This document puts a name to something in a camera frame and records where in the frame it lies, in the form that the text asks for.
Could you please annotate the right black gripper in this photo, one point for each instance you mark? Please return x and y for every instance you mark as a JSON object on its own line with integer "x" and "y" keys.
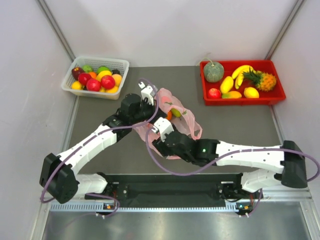
{"x": 163, "y": 147}

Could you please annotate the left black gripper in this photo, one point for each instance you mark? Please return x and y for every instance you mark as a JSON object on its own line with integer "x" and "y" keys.
{"x": 152, "y": 108}

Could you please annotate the pink printed plastic bag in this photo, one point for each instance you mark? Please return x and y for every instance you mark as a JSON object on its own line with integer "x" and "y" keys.
{"x": 185, "y": 124}

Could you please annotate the orange fruit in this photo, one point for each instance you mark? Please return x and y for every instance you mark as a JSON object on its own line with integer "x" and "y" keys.
{"x": 169, "y": 116}

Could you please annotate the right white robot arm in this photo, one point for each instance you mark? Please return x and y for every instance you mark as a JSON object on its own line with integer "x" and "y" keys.
{"x": 277, "y": 165}

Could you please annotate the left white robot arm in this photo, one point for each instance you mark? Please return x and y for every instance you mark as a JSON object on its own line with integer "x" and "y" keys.
{"x": 60, "y": 175}

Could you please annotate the green yellow fruit in bag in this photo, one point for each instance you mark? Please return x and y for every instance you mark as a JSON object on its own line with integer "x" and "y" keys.
{"x": 176, "y": 113}

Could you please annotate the yellow fruit in basket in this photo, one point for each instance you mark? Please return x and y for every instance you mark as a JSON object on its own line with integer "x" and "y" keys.
{"x": 102, "y": 74}

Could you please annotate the dark red fruit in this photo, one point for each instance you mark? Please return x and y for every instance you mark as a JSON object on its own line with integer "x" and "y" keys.
{"x": 76, "y": 71}

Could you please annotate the orange peach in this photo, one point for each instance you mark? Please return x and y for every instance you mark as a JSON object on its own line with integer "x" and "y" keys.
{"x": 118, "y": 79}

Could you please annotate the red apple right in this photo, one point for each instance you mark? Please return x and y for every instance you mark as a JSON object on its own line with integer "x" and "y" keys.
{"x": 107, "y": 82}

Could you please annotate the dark mangosteen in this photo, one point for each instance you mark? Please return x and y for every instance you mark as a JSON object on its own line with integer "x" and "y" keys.
{"x": 115, "y": 72}

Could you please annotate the white perforated plastic basket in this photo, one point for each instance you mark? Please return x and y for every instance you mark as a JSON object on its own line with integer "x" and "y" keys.
{"x": 95, "y": 63}

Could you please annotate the red apple middle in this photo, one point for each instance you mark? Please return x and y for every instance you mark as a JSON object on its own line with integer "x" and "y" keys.
{"x": 93, "y": 85}

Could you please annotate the green apple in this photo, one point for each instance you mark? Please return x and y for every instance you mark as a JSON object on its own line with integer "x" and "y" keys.
{"x": 102, "y": 68}

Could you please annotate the small orange tangerine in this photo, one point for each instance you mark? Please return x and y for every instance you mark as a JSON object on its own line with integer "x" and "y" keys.
{"x": 93, "y": 74}

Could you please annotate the red apple left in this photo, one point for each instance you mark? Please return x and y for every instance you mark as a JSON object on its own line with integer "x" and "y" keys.
{"x": 83, "y": 78}

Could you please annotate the yellow lemon in basket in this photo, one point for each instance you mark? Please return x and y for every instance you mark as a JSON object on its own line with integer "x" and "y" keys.
{"x": 76, "y": 85}

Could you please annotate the green lime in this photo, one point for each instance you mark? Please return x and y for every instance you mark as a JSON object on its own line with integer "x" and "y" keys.
{"x": 87, "y": 68}

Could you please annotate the red apple in tray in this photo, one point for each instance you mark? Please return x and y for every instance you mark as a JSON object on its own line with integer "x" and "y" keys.
{"x": 214, "y": 93}

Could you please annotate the red green yellow mango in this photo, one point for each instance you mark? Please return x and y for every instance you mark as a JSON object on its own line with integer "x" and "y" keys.
{"x": 231, "y": 95}

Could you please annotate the green melon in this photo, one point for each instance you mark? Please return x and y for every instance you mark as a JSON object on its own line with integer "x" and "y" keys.
{"x": 213, "y": 70}

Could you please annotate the yellow banana bunch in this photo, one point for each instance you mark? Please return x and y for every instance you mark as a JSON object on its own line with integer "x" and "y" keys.
{"x": 238, "y": 75}

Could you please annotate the orange pineapple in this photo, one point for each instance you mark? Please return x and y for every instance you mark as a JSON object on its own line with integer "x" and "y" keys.
{"x": 262, "y": 81}

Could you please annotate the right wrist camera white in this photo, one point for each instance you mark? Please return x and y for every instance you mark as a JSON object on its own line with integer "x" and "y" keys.
{"x": 163, "y": 127}

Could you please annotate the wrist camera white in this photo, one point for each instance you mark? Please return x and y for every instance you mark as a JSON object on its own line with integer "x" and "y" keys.
{"x": 163, "y": 127}
{"x": 148, "y": 92}

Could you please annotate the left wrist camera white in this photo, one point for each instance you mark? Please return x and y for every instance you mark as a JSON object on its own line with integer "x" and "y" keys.
{"x": 148, "y": 92}

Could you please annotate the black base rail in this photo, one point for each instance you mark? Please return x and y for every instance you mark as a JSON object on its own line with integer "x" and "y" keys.
{"x": 166, "y": 190}

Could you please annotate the grey slotted cable duct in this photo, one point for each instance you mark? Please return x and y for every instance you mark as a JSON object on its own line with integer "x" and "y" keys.
{"x": 108, "y": 207}

